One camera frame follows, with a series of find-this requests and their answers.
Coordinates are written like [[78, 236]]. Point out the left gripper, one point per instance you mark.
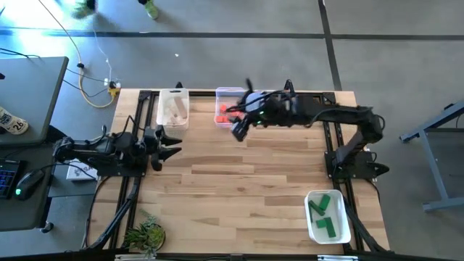
[[154, 145]]

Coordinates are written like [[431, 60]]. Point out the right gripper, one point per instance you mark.
[[272, 114]]

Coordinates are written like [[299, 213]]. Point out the red cube block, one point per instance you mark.
[[218, 119]]

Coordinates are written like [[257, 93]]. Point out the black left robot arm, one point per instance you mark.
[[94, 150]]

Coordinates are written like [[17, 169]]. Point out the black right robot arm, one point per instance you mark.
[[344, 110]]

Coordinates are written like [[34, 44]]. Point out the white plastic bin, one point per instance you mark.
[[163, 123], [335, 214]]

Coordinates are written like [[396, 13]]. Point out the clear plastic bin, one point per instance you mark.
[[226, 95]]

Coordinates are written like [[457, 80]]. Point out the yellow plug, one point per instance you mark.
[[114, 92]]

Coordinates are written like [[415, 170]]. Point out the white printed box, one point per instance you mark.
[[81, 172]]

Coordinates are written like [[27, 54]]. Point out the potted green plant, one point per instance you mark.
[[145, 235]]

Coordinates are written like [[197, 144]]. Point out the person's foot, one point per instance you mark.
[[84, 9], [151, 9]]

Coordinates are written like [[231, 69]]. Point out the black computer mouse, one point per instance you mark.
[[29, 183]]

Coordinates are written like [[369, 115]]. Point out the black caster wheel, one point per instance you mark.
[[46, 227]]

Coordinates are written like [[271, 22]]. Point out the grey side table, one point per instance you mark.
[[32, 90]]

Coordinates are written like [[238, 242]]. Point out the white printed can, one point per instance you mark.
[[12, 123]]

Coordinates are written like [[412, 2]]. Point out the dark desk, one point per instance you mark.
[[25, 214]]

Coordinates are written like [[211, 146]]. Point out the backlit keyboard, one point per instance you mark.
[[7, 179]]

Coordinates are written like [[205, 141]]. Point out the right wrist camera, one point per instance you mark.
[[255, 102]]

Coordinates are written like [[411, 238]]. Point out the black frame side rail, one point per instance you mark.
[[325, 137], [140, 108]]

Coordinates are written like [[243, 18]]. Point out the black frame cross rail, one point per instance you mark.
[[282, 258], [201, 93]]

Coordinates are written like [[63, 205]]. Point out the black corner bracket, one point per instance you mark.
[[178, 85]]

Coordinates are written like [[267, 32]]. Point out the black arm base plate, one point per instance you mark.
[[108, 170], [362, 170]]

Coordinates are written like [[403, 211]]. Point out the silver metal bracket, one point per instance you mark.
[[134, 257], [337, 258]]

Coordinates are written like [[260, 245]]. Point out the blue-grey table frame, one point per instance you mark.
[[435, 159]]

